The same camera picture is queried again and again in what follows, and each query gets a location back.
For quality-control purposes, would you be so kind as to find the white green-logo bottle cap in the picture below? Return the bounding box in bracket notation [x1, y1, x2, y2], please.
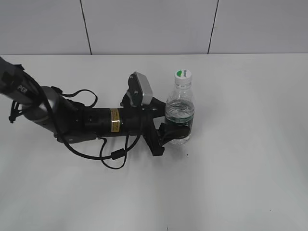
[174, 69, 192, 86]

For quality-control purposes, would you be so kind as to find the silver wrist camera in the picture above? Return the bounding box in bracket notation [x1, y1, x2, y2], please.
[127, 72, 153, 107]

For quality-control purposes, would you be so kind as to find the black camera cable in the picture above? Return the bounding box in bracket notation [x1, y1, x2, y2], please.
[49, 89, 141, 170]

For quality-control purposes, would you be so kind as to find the clear green-label water bottle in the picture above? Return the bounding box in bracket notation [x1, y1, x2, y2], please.
[165, 69, 195, 145]

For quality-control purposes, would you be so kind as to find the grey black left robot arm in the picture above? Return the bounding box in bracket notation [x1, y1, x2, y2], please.
[0, 60, 191, 156]

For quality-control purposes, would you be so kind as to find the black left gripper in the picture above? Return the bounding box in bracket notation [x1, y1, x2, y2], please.
[83, 96, 190, 156]

